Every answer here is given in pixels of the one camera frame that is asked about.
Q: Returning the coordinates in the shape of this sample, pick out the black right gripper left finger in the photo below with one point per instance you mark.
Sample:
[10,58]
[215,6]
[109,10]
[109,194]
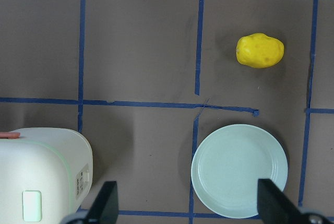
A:
[105,207]

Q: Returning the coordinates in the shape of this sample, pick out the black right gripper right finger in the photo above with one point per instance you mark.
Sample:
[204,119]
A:
[273,206]

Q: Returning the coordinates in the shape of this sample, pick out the yellow toy potato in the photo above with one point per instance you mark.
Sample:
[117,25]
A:
[259,51]

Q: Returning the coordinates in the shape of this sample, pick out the white rice cooker orange handle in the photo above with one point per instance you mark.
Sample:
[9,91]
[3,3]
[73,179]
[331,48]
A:
[46,173]

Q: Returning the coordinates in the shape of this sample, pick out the pale green plate near right arm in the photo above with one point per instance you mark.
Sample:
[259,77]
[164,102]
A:
[227,165]

